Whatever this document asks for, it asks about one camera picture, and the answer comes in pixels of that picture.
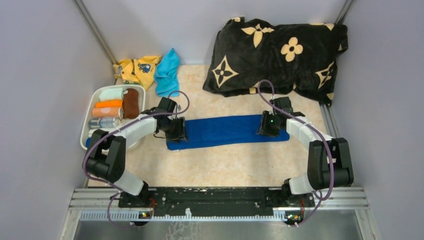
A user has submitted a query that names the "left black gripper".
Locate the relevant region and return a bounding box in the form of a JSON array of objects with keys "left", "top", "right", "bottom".
[{"left": 160, "top": 115, "right": 189, "bottom": 144}]

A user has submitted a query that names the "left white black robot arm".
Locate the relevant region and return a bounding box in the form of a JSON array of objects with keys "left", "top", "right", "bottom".
[{"left": 82, "top": 97, "right": 188, "bottom": 207}]

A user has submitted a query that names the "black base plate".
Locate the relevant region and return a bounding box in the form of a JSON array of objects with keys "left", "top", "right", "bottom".
[{"left": 118, "top": 187, "right": 315, "bottom": 217}]

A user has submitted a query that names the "yellow printed cloth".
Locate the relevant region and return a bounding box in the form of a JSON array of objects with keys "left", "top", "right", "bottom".
[{"left": 113, "top": 55, "right": 162, "bottom": 90}]

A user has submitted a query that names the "salmon rolled towel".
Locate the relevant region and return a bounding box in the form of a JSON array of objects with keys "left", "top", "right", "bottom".
[{"left": 91, "top": 107, "right": 124, "bottom": 119}]

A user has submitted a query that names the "brown towel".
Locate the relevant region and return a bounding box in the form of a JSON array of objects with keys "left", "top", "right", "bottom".
[{"left": 122, "top": 88, "right": 140, "bottom": 119}]

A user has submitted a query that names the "aluminium frame rail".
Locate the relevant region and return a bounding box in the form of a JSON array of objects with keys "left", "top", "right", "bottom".
[{"left": 59, "top": 187, "right": 381, "bottom": 240}]

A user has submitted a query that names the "purple cable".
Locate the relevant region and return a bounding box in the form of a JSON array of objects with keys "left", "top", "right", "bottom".
[
  {"left": 82, "top": 90, "right": 191, "bottom": 229},
  {"left": 256, "top": 79, "right": 336, "bottom": 228}
]

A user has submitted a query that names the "white plastic basket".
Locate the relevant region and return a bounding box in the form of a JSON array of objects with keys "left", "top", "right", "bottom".
[{"left": 79, "top": 84, "right": 146, "bottom": 151}]

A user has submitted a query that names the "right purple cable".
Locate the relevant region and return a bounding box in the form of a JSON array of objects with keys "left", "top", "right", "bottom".
[{"left": 256, "top": 79, "right": 336, "bottom": 228}]

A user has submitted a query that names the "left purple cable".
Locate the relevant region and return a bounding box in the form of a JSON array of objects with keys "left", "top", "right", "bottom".
[{"left": 82, "top": 90, "right": 191, "bottom": 229}]

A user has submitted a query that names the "mint green rolled towel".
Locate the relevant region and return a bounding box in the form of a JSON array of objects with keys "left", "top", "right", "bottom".
[{"left": 98, "top": 87, "right": 124, "bottom": 102}]

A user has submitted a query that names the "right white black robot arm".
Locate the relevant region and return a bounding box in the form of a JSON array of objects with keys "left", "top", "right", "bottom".
[{"left": 257, "top": 97, "right": 354, "bottom": 206}]

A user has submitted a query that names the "black blanket with beige flowers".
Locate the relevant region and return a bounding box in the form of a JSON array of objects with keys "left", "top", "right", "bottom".
[{"left": 203, "top": 17, "right": 349, "bottom": 106}]

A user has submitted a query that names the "light blue towel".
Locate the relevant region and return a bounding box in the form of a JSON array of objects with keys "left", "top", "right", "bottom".
[{"left": 154, "top": 48, "right": 181, "bottom": 97}]

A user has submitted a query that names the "dark blue towel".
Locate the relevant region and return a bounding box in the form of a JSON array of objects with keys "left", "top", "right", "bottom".
[{"left": 166, "top": 114, "right": 290, "bottom": 151}]

